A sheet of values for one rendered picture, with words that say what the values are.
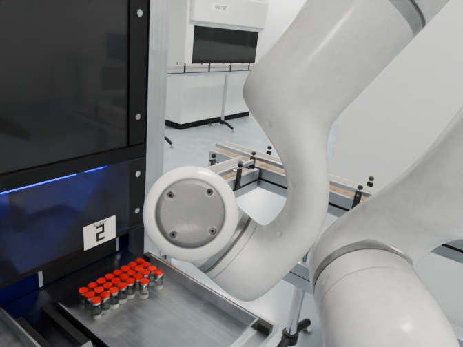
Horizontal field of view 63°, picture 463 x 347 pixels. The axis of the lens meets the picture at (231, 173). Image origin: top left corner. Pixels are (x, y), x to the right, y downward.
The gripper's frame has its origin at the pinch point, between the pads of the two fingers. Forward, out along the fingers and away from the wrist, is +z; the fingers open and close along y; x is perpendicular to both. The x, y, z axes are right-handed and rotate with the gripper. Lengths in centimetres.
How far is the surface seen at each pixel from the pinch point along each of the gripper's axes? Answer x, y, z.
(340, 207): 19, 58, 77
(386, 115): 74, 82, 108
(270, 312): -41, 66, 154
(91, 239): -12.6, -17.9, 26.3
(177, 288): -18.9, 4.3, 31.8
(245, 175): 21, 20, 89
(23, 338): -32.4, -22.0, 15.5
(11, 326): -32.0, -25.6, 18.3
